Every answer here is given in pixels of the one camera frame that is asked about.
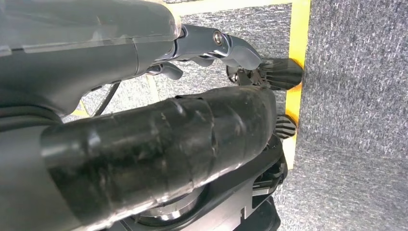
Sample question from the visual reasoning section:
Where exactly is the yellow floor tape square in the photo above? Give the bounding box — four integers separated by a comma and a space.
70, 0, 312, 170

